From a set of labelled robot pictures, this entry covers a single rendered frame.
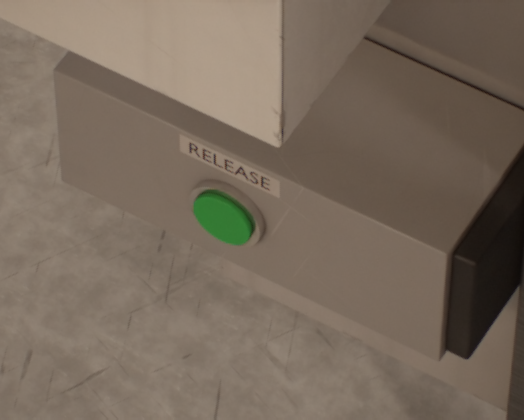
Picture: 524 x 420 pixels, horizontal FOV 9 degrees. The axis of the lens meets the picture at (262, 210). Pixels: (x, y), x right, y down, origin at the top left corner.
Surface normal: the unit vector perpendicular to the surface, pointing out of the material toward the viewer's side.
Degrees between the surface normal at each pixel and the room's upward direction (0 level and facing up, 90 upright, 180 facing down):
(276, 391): 0
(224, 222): 90
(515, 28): 90
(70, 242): 0
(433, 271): 90
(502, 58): 90
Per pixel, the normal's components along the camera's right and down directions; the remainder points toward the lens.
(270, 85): -0.51, 0.69
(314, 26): 0.86, 0.41
